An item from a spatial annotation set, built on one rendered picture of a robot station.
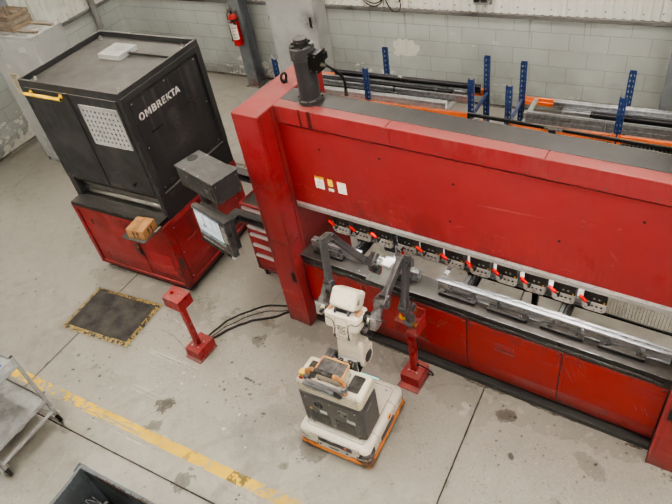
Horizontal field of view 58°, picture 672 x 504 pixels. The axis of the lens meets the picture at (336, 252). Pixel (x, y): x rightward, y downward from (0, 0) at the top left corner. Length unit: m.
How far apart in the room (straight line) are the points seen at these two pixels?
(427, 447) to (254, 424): 1.47
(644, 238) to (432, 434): 2.29
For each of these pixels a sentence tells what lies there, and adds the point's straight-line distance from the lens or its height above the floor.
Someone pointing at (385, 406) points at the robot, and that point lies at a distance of 4.97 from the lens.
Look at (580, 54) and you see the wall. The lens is 8.32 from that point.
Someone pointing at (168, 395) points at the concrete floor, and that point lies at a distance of 5.90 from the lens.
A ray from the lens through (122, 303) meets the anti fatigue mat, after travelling 6.94.
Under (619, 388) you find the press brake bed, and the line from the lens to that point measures 4.79.
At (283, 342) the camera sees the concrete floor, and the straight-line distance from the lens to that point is 5.90.
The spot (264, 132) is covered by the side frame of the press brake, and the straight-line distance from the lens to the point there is 4.62.
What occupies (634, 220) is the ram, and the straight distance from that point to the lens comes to 3.87.
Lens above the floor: 4.42
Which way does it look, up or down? 42 degrees down
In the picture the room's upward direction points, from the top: 11 degrees counter-clockwise
